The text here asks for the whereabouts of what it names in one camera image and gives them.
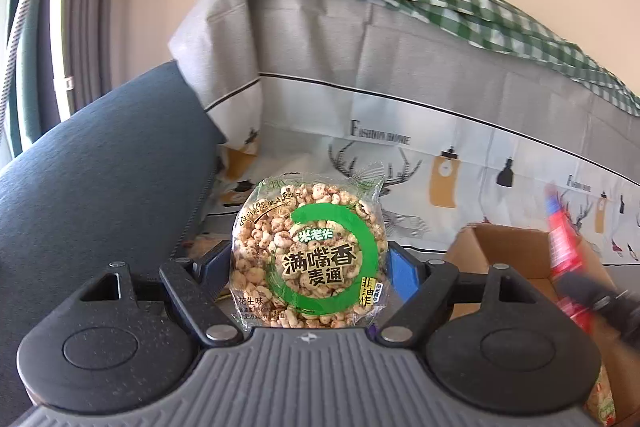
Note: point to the white garment steamer stand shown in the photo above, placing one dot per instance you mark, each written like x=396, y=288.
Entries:
x=25, y=21

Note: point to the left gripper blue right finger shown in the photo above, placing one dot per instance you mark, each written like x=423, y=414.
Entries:
x=424, y=288

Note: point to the clear rice cracker pack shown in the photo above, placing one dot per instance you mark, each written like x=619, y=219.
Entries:
x=600, y=404

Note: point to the deer print grey cloth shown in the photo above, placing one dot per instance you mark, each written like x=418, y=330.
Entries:
x=455, y=134

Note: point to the red snack pack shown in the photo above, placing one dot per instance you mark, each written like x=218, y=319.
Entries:
x=564, y=255

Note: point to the blue sofa armrest cushion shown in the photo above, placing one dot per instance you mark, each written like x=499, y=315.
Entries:
x=124, y=179

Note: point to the round green puffed wheat pack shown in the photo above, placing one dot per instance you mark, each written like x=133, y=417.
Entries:
x=310, y=252

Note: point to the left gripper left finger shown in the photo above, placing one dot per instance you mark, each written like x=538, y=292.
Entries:
x=192, y=286

